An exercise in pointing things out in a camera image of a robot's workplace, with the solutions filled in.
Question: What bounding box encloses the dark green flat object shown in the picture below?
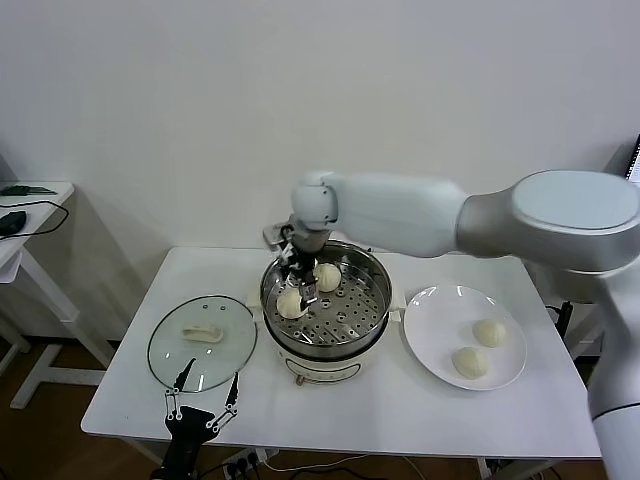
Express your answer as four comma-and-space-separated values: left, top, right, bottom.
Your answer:
0, 184, 57, 198

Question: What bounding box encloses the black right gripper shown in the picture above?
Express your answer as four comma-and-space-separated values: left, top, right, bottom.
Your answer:
277, 239, 320, 315

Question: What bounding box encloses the white round plate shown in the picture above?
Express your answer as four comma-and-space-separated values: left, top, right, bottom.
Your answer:
402, 284, 528, 392

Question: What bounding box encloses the white steamed baozi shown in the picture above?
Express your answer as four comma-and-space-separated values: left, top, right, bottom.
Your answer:
312, 263, 344, 293
472, 318, 507, 348
276, 288, 307, 320
451, 346, 491, 380

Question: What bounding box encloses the white power strip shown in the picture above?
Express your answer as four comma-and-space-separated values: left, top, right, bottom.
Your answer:
222, 448, 281, 476

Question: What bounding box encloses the black computer mouse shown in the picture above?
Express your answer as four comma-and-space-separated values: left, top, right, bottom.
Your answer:
0, 210, 28, 238

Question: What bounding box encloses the round glass lid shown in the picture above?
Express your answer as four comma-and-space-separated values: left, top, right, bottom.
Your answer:
146, 295, 258, 394

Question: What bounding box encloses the steel steamer basket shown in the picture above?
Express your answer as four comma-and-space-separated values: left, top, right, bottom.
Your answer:
259, 240, 393, 351

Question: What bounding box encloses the black mouse cable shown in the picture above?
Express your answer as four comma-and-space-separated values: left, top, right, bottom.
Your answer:
0, 201, 70, 242

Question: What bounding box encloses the white electric cooker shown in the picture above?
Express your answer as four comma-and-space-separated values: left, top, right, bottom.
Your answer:
244, 282, 406, 387

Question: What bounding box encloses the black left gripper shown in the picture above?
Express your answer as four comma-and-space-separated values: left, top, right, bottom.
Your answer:
158, 356, 240, 480

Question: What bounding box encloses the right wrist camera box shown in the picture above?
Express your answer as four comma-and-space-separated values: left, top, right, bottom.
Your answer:
261, 224, 291, 250

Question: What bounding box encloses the open grey laptop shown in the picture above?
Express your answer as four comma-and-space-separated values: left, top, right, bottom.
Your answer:
625, 133, 640, 185

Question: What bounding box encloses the black hanging cable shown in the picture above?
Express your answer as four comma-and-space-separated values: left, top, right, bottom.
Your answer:
544, 301, 572, 337

